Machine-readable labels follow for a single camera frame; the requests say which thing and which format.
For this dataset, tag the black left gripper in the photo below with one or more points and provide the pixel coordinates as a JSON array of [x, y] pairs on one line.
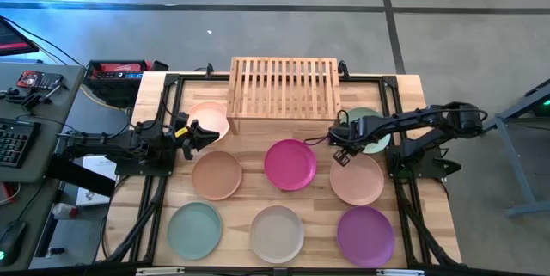
[[187, 142]]

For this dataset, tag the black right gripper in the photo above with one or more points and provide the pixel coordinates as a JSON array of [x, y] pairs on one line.
[[346, 134]]

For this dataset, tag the light peach plate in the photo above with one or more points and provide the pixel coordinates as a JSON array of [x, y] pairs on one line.
[[210, 114]]

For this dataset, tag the salmon pink plate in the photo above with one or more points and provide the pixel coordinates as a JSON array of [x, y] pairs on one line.
[[356, 181]]

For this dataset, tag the terracotta brown plate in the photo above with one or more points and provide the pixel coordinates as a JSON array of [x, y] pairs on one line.
[[217, 176]]

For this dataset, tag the magenta plate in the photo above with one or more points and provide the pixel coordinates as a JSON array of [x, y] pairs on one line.
[[290, 165]]

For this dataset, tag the purple plate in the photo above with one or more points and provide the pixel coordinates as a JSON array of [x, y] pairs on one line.
[[365, 236]]

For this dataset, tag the beige plate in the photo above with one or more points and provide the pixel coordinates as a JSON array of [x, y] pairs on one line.
[[277, 234]]

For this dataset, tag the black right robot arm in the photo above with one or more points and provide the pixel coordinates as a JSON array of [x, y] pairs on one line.
[[412, 119]]

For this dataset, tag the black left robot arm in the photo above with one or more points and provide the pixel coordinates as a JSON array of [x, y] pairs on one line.
[[111, 145]]

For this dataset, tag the wooden slatted shelf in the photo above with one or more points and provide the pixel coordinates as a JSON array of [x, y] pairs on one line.
[[283, 87]]

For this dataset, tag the black table clamp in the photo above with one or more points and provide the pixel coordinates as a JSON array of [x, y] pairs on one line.
[[209, 69], [342, 68]]

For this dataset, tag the teal green plate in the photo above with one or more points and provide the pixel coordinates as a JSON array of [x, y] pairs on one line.
[[194, 231]]

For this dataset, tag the white paper booklet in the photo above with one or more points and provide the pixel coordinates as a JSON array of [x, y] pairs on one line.
[[101, 165]]

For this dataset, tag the red black equipment case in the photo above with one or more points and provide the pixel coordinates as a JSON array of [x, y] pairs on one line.
[[116, 69]]

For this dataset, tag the black diagonal bar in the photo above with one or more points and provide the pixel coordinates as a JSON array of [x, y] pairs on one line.
[[81, 176]]

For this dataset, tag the grey side desk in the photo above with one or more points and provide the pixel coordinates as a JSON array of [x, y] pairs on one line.
[[47, 138]]

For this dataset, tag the clear plastic bottle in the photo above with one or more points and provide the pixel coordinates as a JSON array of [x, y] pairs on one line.
[[64, 211]]

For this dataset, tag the black clip device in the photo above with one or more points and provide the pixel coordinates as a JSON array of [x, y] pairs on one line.
[[40, 97]]

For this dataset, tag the red black phone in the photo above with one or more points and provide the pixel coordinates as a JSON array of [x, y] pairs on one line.
[[38, 80]]

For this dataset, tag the small blue black connector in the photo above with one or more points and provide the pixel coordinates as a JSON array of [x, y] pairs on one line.
[[55, 251]]

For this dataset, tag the black keyboard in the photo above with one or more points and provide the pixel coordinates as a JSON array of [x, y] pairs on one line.
[[15, 142]]

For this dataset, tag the black desk monitor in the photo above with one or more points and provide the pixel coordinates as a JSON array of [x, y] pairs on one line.
[[13, 39]]

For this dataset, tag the black computer mouse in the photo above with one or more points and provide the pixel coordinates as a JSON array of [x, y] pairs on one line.
[[10, 241]]

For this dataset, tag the black aluminium table frame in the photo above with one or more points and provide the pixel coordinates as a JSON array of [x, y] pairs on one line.
[[197, 77]]

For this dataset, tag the silver metal bracket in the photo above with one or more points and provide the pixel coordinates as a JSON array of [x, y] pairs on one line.
[[161, 271], [399, 272]]

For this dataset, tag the blue grey metal table frame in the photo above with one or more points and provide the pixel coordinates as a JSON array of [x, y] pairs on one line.
[[526, 208]]

